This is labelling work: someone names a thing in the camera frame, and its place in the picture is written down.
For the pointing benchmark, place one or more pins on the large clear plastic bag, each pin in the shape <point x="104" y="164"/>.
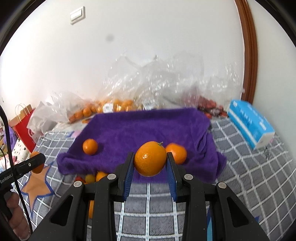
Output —
<point x="176" y="82"/>

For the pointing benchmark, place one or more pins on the yellow green small fruit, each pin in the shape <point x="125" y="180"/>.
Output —
<point x="90" y="178"/>

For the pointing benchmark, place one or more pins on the left hand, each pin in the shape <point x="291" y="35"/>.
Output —
<point x="18" y="222"/>

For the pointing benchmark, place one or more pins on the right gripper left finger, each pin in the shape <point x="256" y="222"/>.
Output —
<point x="124" y="174"/>

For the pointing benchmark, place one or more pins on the orange tangerine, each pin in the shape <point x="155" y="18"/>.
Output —
<point x="39" y="168"/>
<point x="100" y="175"/>
<point x="91" y="207"/>
<point x="90" y="146"/>
<point x="179" y="152"/>

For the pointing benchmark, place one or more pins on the purple towel covered tray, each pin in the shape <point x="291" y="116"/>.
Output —
<point x="118" y="134"/>

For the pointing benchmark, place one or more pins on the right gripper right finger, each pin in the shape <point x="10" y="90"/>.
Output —
<point x="175" y="174"/>

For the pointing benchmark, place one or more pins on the grey checkered table cloth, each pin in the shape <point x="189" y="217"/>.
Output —
<point x="231" y="218"/>

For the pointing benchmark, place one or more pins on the bag of red fruits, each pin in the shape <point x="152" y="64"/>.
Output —
<point x="210" y="108"/>

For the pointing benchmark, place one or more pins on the blue tissue pack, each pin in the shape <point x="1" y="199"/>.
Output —
<point x="255" y="128"/>

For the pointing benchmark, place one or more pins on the clear bag of tangerines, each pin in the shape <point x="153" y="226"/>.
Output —
<point x="73" y="108"/>

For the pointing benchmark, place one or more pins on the white wall switch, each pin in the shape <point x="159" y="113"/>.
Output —
<point x="77" y="15"/>

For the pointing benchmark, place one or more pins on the large orange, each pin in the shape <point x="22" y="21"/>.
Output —
<point x="150" y="159"/>

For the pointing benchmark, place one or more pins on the red paper shopping bag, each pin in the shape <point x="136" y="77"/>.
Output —
<point x="19" y="125"/>

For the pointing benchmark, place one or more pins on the brown wooden door frame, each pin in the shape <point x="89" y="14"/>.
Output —
<point x="250" y="50"/>

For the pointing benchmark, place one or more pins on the small red tomato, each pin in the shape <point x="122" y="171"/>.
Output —
<point x="78" y="178"/>

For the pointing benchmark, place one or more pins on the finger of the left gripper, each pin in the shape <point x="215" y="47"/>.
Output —
<point x="8" y="176"/>

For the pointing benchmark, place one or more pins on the white plastic bag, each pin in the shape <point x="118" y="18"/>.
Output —
<point x="44" y="118"/>

